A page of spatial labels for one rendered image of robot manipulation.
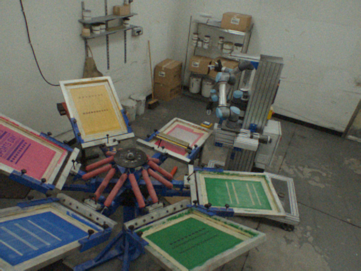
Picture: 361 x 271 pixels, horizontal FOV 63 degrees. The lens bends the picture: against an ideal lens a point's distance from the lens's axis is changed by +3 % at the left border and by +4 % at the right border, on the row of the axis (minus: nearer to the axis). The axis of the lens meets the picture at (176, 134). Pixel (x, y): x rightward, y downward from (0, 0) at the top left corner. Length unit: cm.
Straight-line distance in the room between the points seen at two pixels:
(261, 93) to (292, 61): 312
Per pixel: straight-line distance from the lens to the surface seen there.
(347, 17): 625
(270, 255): 385
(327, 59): 638
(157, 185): 278
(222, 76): 337
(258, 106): 345
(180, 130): 375
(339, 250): 434
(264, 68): 329
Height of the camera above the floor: 289
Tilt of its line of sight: 32 degrees down
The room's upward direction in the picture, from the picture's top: 7 degrees clockwise
